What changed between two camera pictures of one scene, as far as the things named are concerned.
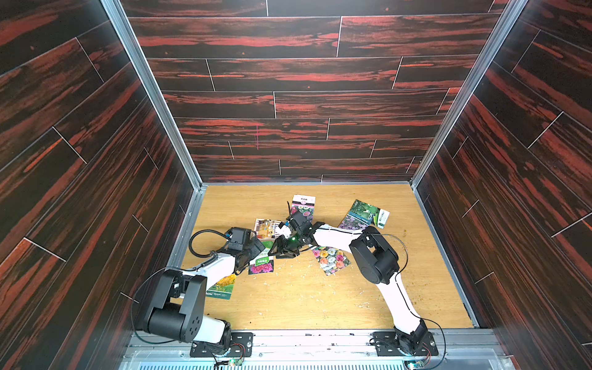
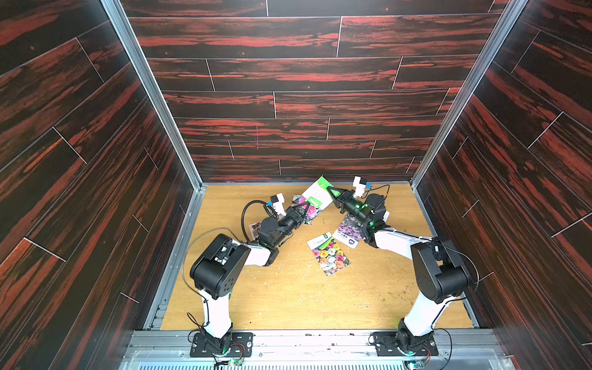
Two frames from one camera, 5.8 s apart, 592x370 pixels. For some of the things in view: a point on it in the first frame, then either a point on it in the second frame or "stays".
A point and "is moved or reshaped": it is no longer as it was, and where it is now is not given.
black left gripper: (255, 250) → (291, 218)
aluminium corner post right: (508, 18) stays
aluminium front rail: (458, 351) stays
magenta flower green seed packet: (263, 263) is moved or reshaped
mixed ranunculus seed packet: (331, 259) stays
